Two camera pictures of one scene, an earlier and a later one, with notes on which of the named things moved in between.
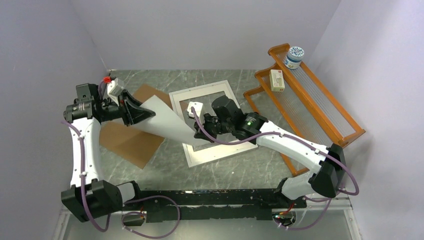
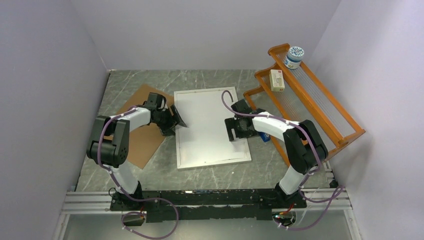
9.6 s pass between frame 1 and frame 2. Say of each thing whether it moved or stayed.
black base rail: stayed
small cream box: stayed
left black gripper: moved
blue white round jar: stayed
